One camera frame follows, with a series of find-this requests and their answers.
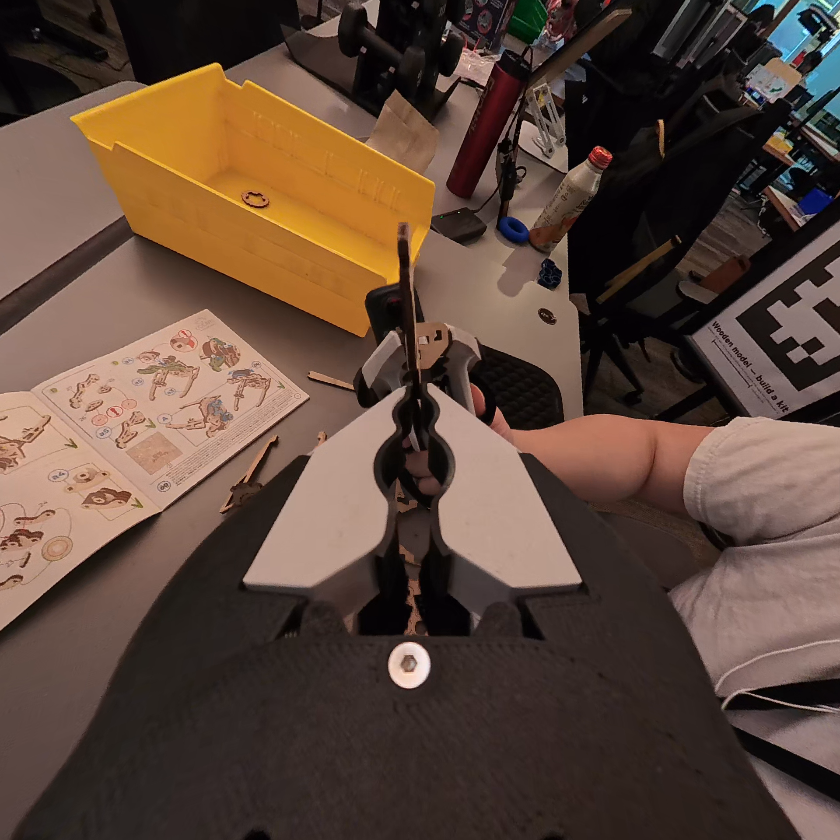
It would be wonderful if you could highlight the person's right forearm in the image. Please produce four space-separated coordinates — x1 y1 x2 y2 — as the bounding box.
512 413 718 527

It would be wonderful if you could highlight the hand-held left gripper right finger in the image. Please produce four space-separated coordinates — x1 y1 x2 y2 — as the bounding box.
420 383 584 615

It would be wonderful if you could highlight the black and white tag sign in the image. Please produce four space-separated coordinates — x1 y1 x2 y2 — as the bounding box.
685 220 840 422

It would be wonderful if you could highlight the long wooden model part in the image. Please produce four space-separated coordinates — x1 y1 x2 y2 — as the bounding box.
395 222 421 460

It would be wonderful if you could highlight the green plastic bin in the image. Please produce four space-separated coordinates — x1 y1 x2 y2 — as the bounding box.
508 0 550 38

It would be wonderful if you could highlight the black dumbbell rack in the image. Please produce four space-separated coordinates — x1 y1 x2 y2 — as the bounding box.
338 0 468 120

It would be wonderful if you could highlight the person's right hand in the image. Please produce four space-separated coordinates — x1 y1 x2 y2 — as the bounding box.
402 407 526 508

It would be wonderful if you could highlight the white drink bottle red cap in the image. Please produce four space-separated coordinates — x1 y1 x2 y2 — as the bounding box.
528 146 614 254

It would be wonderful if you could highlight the white folding phone stand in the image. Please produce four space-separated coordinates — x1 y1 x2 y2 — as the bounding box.
524 77 569 175

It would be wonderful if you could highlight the black power bank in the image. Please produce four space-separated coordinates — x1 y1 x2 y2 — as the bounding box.
430 207 488 245

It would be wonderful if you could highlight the red metal bottle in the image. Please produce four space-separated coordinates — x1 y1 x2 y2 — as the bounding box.
446 47 530 200

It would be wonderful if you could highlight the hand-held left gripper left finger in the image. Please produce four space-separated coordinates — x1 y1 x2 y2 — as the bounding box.
243 385 416 610

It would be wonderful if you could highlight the yellow plastic bin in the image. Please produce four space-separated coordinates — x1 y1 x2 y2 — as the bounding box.
70 63 436 337

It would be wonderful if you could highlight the black cable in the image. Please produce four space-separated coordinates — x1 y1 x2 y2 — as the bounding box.
495 46 534 221

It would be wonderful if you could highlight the black strap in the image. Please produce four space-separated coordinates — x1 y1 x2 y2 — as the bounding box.
718 682 840 803

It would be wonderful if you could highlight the illustrated instruction booklet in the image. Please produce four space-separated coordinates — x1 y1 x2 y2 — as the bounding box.
0 310 311 632

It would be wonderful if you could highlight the brown paper bag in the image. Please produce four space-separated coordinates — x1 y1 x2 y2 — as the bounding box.
365 91 440 177

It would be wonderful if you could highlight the black office chair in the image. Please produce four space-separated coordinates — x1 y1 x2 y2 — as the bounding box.
566 66 791 411

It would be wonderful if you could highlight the wooden lever part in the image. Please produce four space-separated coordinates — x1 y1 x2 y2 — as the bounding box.
219 434 280 515

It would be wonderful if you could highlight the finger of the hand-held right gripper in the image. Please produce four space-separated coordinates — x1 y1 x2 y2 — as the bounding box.
356 330 404 404
441 323 485 376

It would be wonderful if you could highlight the person's white shirt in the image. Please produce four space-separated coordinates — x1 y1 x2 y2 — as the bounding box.
668 416 840 840

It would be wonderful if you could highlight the black quilted wrist rest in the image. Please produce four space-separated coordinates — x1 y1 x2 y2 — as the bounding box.
469 344 566 432

